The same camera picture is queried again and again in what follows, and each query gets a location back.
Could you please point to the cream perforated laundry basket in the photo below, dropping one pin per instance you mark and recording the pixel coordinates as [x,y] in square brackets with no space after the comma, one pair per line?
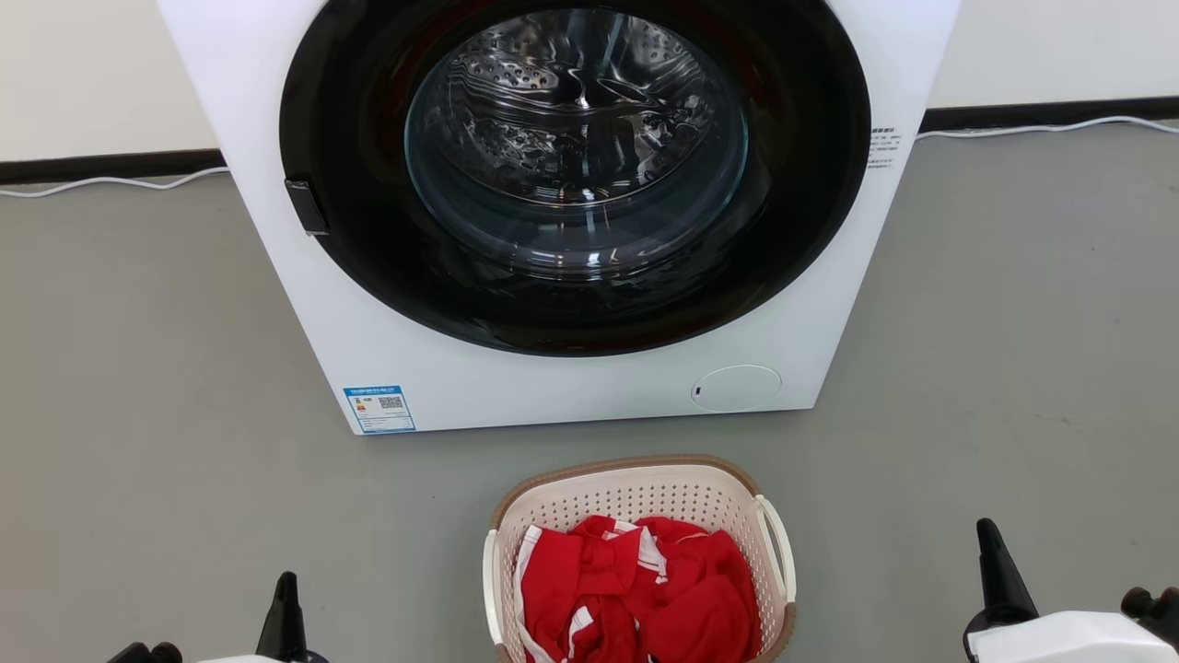
[636,493]

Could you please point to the steel washing drum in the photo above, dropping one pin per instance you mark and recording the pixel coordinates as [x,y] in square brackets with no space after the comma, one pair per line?
[571,110]

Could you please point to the round black washing machine door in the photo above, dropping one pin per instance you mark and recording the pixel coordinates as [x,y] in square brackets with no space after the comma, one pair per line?
[368,267]

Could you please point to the round white filter cover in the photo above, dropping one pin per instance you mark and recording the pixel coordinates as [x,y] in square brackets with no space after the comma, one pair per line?
[737,389]

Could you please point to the blue energy label sticker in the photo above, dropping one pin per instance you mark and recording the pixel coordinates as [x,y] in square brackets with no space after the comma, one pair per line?
[379,410]

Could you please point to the red and white garment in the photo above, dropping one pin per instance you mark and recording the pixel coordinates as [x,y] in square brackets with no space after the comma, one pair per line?
[700,599]

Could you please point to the white front-load washing machine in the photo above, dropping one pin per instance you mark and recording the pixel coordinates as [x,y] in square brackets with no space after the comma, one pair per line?
[553,396]

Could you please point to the printed text label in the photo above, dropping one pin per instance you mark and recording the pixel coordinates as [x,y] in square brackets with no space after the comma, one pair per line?
[884,149]

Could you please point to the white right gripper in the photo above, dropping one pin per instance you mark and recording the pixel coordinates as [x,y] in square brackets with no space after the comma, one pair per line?
[1059,640]

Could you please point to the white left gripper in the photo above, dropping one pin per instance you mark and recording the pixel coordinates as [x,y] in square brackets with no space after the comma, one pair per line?
[230,659]

